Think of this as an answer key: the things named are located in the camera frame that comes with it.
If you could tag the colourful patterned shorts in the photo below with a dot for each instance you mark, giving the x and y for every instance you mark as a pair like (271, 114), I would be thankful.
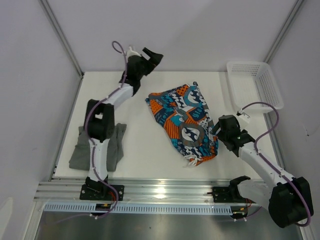
(185, 116)

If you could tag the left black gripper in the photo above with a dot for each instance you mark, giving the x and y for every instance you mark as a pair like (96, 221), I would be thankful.
(154, 58)

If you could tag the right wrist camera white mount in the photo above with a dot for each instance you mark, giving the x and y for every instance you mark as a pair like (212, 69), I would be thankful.
(243, 118)

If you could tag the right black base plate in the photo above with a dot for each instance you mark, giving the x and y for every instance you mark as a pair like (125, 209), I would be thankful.
(222, 195)

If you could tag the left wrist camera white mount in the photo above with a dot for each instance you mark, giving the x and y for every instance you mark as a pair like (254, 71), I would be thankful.
(131, 52)

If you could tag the aluminium mounting rail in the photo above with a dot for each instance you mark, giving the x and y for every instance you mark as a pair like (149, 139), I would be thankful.
(136, 191)

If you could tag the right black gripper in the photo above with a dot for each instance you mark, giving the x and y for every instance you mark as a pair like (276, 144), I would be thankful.
(215, 128)

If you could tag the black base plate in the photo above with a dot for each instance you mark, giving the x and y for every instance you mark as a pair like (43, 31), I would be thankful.
(105, 194)
(222, 195)

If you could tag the grey shorts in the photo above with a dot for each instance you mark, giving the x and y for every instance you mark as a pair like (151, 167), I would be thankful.
(80, 159)

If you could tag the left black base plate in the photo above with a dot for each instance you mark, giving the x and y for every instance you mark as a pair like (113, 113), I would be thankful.
(105, 194)

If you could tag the white slotted cable duct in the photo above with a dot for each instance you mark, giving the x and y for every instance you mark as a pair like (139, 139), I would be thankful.
(132, 208)

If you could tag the white plastic basket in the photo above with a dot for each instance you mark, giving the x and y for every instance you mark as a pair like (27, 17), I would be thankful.
(253, 81)

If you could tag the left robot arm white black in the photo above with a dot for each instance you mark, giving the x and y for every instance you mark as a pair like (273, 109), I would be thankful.
(99, 123)

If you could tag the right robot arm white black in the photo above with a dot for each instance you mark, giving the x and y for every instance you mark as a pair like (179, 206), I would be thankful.
(287, 199)

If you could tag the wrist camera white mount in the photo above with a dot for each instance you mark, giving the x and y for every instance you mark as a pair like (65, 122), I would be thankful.
(243, 118)
(131, 52)

